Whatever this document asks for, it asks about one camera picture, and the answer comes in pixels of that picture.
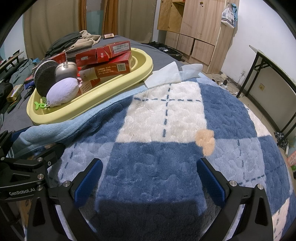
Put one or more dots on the beige curtain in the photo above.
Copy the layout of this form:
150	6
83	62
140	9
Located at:
57	20

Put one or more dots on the red and white cigarette carton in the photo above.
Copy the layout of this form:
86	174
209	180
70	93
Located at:
108	69

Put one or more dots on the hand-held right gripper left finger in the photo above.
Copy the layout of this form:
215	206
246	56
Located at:
89	183

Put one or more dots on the pale purple plush toy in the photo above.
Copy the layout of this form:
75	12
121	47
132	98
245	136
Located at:
62	92

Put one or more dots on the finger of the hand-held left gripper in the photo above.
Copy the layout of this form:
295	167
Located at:
27	167
5	143

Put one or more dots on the black round sponge block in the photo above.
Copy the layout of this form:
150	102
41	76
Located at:
46	78

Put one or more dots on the white cloth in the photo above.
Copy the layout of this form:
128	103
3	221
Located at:
163	75
192	69

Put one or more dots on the red cigarette box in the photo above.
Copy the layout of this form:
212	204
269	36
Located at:
85	59
57	58
119	49

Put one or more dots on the gold box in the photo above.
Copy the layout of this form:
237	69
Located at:
15	93

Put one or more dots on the silver cartoon tin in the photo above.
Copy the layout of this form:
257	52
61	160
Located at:
67	73

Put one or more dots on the hanging plastic bag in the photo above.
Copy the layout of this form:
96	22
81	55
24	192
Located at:
229	16

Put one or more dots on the wooden wardrobe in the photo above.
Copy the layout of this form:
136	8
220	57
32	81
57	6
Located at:
198	25

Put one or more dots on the white bottle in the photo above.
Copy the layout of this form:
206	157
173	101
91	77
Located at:
286	149

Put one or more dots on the pink plastic bag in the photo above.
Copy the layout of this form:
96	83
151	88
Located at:
291	160

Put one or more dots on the teal clothes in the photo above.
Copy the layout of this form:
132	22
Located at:
20	70

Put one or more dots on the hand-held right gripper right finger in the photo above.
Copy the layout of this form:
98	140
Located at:
211	183

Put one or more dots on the yellow oval plastic basin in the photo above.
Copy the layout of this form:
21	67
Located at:
111	87

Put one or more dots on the black open case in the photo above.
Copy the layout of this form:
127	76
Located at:
166	49

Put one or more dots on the blue checkered plush blanket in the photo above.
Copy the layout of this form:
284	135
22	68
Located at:
173	139

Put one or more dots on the dark clothes pile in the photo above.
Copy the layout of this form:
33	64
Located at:
62	43

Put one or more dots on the green plastic clip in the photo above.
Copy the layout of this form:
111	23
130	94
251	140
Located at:
39	105

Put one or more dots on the dark cloth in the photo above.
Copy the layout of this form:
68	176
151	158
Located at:
282	138

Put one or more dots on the small brown box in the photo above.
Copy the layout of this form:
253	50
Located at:
108	36

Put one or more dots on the black folding table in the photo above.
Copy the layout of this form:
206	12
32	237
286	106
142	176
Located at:
275	62

